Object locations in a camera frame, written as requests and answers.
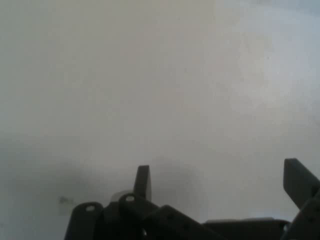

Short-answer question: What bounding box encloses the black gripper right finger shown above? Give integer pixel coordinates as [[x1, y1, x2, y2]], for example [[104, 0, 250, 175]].
[[282, 157, 320, 240]]

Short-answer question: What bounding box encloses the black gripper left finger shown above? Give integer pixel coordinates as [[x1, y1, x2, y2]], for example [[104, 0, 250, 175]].
[[64, 164, 226, 240]]

